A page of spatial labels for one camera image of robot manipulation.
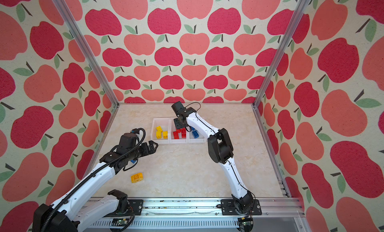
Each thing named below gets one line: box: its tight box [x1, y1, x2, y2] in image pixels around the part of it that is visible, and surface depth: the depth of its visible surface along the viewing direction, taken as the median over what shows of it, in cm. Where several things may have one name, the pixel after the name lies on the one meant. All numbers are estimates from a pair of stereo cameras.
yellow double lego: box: [130, 172, 144, 183], surface depth 83 cm
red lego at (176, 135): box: [173, 131, 179, 140], surface depth 103 cm
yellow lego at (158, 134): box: [156, 130, 163, 139], surface depth 102 cm
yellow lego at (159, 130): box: [155, 126, 163, 135], surface depth 106 cm
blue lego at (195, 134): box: [192, 130, 200, 139], surface depth 103 cm
